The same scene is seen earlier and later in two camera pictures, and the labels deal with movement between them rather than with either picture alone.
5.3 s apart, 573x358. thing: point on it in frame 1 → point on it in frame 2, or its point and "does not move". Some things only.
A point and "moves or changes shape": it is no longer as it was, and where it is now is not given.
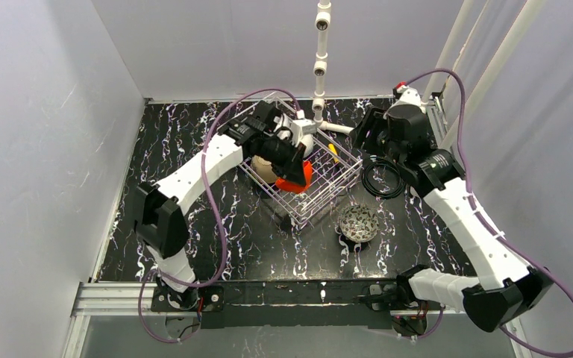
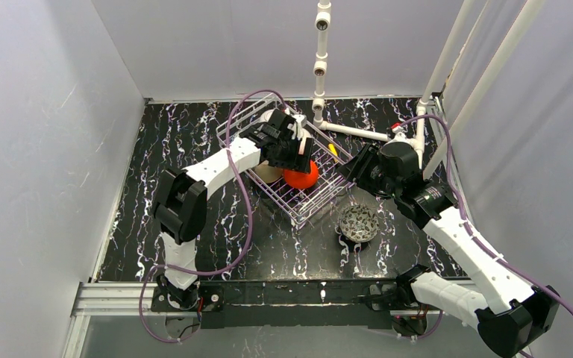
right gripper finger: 364,133 → 359,168
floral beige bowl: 263,169 does not move
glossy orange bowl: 292,187 moves or changes shape
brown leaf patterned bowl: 359,223 does not move
